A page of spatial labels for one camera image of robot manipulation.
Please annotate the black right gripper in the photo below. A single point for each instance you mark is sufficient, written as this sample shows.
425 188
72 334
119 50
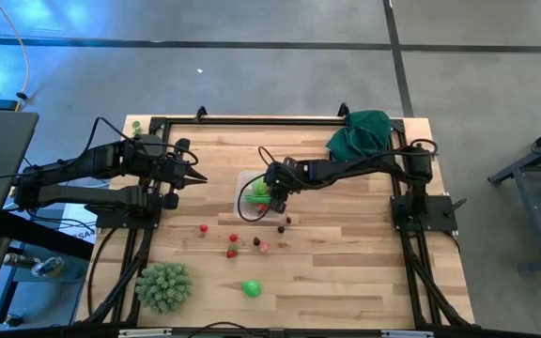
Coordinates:
284 178

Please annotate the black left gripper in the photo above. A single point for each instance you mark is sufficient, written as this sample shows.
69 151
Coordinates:
171 173

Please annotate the clear plastic tupperware container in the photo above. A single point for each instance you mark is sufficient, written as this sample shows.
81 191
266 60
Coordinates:
244 183

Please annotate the dark toy blueberry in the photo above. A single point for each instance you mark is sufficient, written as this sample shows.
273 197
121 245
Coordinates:
256 241
281 229

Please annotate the pink toy peach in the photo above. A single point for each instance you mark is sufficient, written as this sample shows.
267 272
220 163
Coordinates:
264 246

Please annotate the smooth green toy fruit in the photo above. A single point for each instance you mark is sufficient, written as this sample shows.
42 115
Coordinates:
251 288

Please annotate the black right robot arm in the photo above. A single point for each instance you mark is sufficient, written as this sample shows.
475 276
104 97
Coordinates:
360 164

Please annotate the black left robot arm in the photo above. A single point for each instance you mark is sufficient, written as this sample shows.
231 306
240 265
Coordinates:
64 192

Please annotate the small green toy leaf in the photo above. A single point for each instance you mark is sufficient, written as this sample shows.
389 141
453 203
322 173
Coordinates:
136 126

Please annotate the dark green cloth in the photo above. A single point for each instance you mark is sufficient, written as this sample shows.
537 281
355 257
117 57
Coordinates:
360 136

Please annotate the green spiky artificial plant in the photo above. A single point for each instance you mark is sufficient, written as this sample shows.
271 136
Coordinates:
163 287

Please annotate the white printed paper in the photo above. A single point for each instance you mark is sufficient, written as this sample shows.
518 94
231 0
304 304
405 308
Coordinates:
80 220

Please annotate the black desk leg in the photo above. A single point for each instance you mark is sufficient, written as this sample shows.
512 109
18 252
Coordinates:
50 237

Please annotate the clear water bottle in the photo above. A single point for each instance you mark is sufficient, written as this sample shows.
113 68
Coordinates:
47 266

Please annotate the metallic bottle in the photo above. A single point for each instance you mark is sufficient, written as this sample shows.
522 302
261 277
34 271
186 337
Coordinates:
17 260

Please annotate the blue-grey metal cart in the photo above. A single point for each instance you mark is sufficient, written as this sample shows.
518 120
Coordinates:
533 220

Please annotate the black aluminium table frame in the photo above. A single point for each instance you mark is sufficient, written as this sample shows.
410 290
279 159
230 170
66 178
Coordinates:
251 121

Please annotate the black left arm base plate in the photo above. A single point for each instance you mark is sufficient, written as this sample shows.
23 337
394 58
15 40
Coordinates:
111 219

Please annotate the white metal bracket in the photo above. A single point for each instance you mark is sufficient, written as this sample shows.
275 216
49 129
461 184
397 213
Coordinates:
406 334
144 333

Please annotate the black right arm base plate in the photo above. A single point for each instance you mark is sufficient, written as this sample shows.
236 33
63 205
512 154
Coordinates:
442 213

